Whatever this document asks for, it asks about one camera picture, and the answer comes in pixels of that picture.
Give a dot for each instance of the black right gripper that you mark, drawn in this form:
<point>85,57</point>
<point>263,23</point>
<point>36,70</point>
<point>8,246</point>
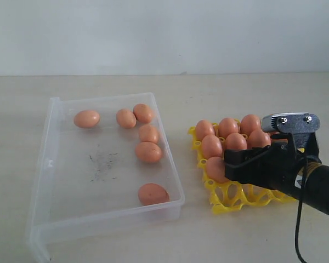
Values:
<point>274,166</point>

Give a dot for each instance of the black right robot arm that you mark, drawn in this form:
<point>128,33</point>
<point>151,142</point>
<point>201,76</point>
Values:
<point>315,186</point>

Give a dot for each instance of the yellow plastic egg tray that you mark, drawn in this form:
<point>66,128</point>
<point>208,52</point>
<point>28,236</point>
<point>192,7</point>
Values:
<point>232,196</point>

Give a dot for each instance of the clear plastic storage box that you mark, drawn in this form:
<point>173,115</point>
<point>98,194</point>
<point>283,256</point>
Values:
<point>87,179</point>

